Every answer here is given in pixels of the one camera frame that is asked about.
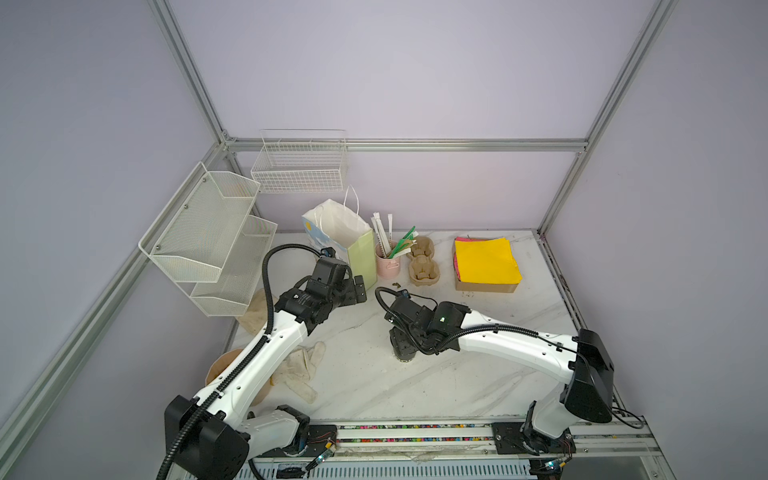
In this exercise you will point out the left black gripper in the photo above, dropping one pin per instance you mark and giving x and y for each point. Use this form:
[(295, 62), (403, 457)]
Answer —
[(350, 296)]

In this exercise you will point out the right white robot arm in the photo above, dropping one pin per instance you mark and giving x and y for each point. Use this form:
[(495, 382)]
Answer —
[(580, 364)]

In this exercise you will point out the white wire basket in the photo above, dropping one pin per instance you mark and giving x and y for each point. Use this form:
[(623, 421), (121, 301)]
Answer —
[(301, 161)]

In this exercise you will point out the paper bowl of greens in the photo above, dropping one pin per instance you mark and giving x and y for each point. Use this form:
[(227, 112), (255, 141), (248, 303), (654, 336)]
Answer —
[(223, 362)]

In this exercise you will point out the cardboard napkin box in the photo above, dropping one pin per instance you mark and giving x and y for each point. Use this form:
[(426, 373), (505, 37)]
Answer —
[(486, 287)]

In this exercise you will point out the pink straw bucket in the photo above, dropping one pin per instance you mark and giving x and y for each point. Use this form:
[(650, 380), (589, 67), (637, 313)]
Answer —
[(386, 268)]

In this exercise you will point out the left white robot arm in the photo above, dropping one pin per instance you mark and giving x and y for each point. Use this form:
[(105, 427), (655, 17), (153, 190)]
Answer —
[(211, 435)]

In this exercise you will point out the lower white mesh shelf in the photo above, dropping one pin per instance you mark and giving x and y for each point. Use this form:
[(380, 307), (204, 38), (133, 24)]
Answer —
[(231, 295)]

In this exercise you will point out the white mesh shelf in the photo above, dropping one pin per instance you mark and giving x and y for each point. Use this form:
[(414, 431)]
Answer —
[(231, 295), (191, 240)]

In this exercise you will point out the stacked brown cup carriers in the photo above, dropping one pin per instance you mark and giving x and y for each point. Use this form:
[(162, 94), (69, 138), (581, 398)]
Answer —
[(423, 270)]

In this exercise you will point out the upper white mesh shelf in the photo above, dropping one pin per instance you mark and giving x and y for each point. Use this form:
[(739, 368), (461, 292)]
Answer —
[(191, 240)]

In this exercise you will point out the yellow napkin stack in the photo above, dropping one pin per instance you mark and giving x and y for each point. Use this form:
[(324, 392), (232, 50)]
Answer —
[(486, 261)]

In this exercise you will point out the paper coffee cup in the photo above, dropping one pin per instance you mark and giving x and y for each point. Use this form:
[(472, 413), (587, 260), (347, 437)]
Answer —
[(403, 348)]

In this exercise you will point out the brown paper bag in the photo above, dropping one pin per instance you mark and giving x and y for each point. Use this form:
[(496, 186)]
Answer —
[(255, 318)]

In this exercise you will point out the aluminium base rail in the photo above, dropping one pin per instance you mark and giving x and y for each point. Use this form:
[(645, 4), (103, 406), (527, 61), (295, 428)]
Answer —
[(456, 441)]

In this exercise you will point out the painted paper gift bag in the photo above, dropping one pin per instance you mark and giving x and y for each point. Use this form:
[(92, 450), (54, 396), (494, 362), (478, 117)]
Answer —
[(339, 226)]

